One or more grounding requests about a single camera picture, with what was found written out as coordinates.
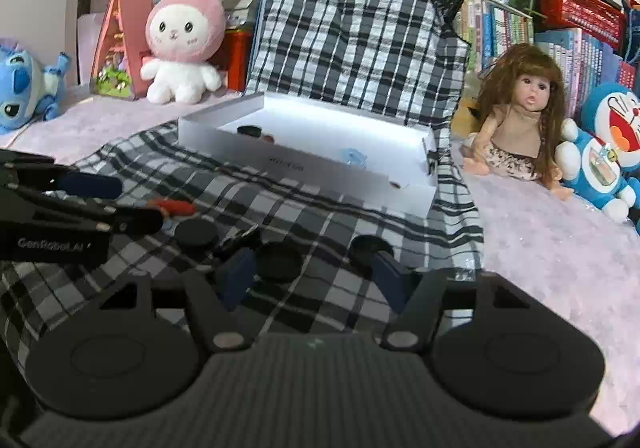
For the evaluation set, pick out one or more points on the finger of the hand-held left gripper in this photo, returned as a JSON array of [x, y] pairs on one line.
[[142, 223], [92, 185]]

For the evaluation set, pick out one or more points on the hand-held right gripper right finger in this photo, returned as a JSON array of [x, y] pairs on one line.
[[392, 280]]

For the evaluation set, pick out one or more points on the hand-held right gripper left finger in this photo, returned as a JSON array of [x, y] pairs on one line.
[[237, 278]]

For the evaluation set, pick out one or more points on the orange toy carrot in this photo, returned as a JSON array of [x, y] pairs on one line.
[[175, 207]]

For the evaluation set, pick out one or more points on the black round tin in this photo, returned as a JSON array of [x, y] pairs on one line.
[[280, 260], [365, 248]]

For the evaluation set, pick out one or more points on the blue oval toy tray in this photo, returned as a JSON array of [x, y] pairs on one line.
[[352, 156]]

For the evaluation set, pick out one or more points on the small black round container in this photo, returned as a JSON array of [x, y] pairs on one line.
[[250, 131]]

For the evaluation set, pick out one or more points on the white cardboard box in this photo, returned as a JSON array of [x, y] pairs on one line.
[[350, 127]]

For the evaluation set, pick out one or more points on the black round lid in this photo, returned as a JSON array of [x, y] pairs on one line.
[[196, 233]]

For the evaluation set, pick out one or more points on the black white plaid cloth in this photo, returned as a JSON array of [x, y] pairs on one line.
[[325, 228]]

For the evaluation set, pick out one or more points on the blue alien plush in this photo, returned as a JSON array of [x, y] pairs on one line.
[[20, 87]]

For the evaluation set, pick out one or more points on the pink miniature house toy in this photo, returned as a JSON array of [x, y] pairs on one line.
[[115, 62]]

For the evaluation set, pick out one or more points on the pale pink cardboard box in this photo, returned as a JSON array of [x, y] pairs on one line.
[[90, 27]]

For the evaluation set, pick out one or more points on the yellow cardboard piece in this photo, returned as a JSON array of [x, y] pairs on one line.
[[465, 115]]

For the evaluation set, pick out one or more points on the pink hooded bunny plush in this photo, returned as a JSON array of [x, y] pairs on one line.
[[182, 27]]

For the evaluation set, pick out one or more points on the red tin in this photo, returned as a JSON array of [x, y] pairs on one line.
[[239, 57]]

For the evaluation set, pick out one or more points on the long-haired baby doll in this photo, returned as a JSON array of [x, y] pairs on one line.
[[515, 127]]

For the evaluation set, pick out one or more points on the blue robot cat plush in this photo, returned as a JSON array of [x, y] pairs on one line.
[[600, 167]]

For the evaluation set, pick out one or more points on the row of upright books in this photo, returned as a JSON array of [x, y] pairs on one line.
[[575, 57]]

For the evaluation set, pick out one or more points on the red plastic basket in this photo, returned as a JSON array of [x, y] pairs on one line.
[[580, 12]]

